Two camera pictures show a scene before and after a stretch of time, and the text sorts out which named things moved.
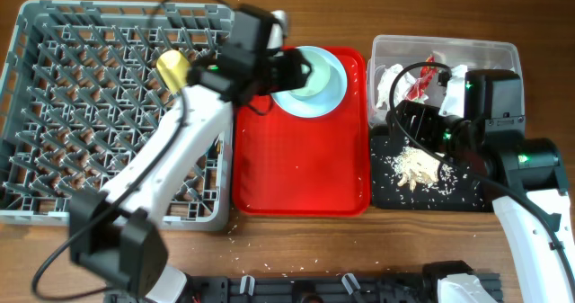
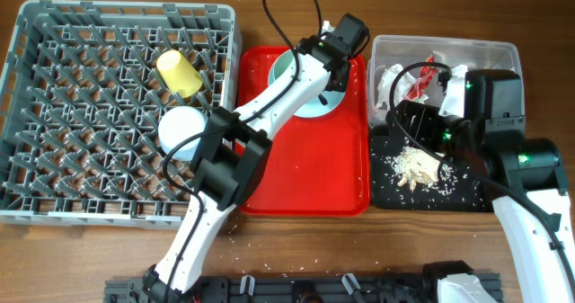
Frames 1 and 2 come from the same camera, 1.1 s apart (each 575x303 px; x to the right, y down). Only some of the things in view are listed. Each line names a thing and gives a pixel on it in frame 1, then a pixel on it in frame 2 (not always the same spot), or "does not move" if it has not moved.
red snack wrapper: [425, 79] does not move
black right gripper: [425, 119] does not move
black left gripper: [284, 77] to [340, 86]
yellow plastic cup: [172, 66] does not move
